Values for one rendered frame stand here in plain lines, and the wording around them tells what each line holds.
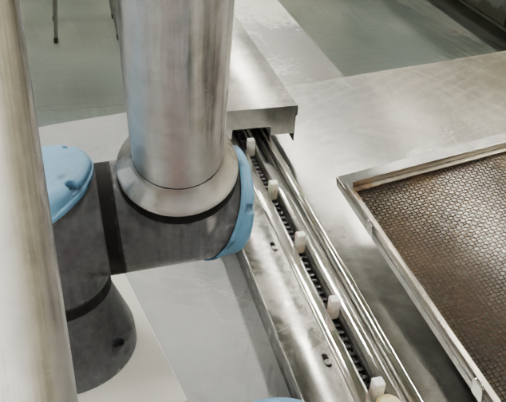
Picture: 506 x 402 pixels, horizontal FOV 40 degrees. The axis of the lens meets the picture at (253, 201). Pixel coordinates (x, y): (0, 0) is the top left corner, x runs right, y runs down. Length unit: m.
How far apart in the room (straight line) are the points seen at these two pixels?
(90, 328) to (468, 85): 1.15
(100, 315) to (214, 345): 0.21
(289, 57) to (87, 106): 1.72
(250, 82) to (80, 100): 2.09
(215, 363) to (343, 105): 0.76
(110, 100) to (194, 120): 2.79
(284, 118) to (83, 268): 0.65
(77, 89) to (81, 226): 2.80
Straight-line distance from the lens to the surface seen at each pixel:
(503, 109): 1.59
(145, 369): 0.78
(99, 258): 0.68
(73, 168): 0.67
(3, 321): 0.30
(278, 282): 0.93
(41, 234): 0.32
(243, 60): 1.41
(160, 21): 0.48
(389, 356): 0.86
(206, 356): 0.89
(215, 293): 0.97
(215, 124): 0.57
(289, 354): 0.84
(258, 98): 1.26
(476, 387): 0.82
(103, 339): 0.75
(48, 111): 3.27
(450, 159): 1.14
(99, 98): 3.35
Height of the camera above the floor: 1.47
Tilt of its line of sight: 35 degrees down
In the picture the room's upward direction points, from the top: 3 degrees clockwise
